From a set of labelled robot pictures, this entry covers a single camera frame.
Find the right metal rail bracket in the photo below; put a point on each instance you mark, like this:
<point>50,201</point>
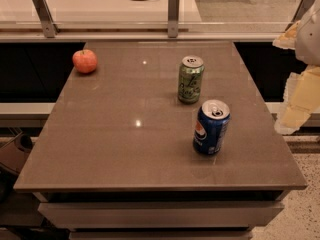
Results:
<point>302,8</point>

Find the blue pepsi can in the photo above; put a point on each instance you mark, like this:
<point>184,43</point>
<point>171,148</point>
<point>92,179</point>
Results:
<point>211,125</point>

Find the grey cabinet drawer front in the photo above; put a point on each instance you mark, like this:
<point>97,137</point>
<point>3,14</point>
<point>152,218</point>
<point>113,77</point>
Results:
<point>116,215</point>

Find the dark object at left floor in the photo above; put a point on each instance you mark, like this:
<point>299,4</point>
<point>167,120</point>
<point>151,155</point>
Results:
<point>15,153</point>

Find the red apple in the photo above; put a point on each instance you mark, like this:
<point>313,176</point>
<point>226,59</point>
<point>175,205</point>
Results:
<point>85,61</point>

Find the left metal rail bracket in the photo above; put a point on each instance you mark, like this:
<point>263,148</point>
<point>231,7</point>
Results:
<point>49,28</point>

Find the green soda can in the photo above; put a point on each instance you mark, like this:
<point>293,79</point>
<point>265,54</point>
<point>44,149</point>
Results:
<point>190,79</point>

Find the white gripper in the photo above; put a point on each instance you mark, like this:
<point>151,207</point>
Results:
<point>309,40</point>

